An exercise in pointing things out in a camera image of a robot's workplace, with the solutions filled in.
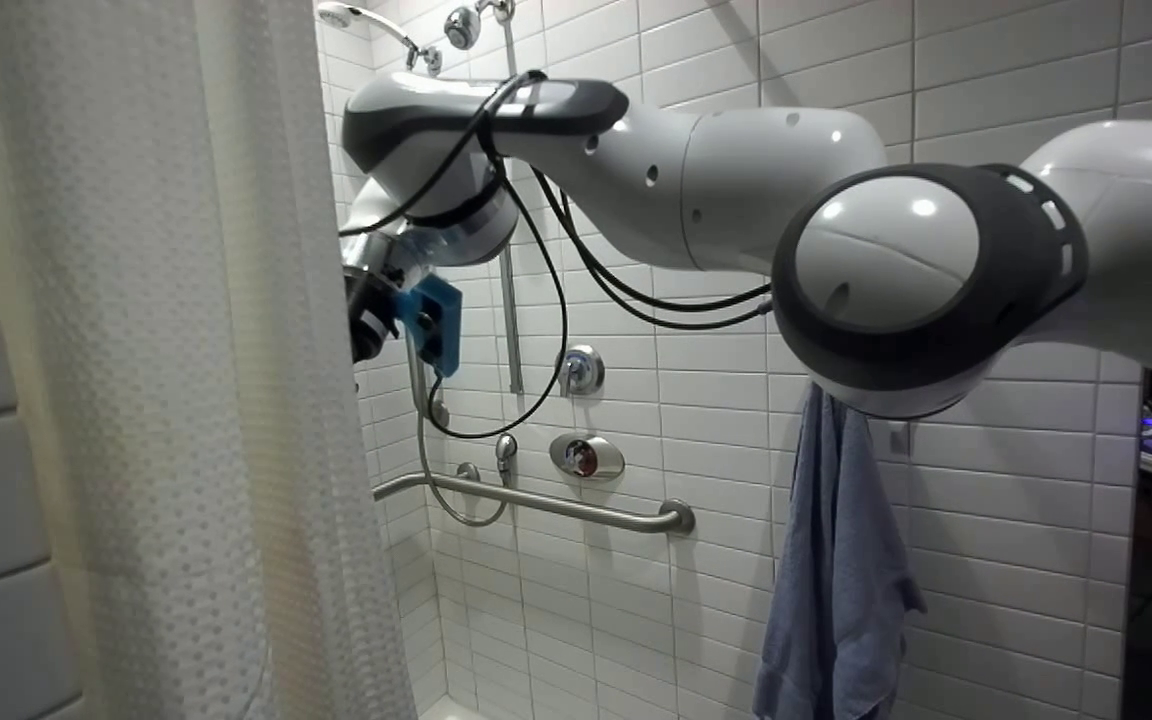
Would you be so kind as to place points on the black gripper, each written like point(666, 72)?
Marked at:
point(370, 313)

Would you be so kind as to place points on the white dotted shower curtain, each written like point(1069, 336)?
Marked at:
point(160, 332)

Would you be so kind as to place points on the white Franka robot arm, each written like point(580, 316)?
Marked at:
point(737, 173)

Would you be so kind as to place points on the round chrome valve knob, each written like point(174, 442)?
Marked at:
point(580, 368)

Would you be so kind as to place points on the oval chrome valve plate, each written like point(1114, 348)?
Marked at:
point(587, 456)

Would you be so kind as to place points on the steel corner grab bar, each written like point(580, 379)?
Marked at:
point(561, 504)

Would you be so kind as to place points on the blue hanging cloth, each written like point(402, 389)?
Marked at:
point(838, 572)

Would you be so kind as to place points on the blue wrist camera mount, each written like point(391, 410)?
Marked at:
point(430, 322)

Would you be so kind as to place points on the chrome shower slide rail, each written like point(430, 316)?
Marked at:
point(514, 347)

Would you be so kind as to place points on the metal wall hook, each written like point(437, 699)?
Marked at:
point(897, 435)

